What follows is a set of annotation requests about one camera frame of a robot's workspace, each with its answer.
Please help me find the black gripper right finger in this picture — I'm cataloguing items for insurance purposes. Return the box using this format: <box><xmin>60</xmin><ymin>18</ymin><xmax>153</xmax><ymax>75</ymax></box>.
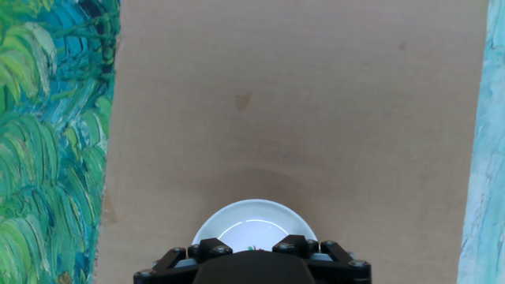
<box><xmin>271</xmin><ymin>234</ymin><xmax>372</xmax><ymax>284</ymax></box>

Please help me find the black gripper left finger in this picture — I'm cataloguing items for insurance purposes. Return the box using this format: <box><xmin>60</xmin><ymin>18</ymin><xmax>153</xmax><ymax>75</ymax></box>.
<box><xmin>133</xmin><ymin>237</ymin><xmax>234</xmax><ymax>284</ymax></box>

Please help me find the white plate with flower print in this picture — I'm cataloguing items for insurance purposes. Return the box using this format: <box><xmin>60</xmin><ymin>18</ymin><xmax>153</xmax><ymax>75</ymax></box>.
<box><xmin>191</xmin><ymin>199</ymin><xmax>319</xmax><ymax>253</ymax></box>

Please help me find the brown cardboard sheet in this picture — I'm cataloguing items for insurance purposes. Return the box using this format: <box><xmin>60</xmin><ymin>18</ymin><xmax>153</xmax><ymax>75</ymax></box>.
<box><xmin>94</xmin><ymin>0</ymin><xmax>490</xmax><ymax>284</ymax></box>

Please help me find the painted landscape tablecloth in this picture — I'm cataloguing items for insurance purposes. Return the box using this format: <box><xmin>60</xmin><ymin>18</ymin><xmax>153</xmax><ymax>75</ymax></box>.
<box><xmin>0</xmin><ymin>0</ymin><xmax>505</xmax><ymax>284</ymax></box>

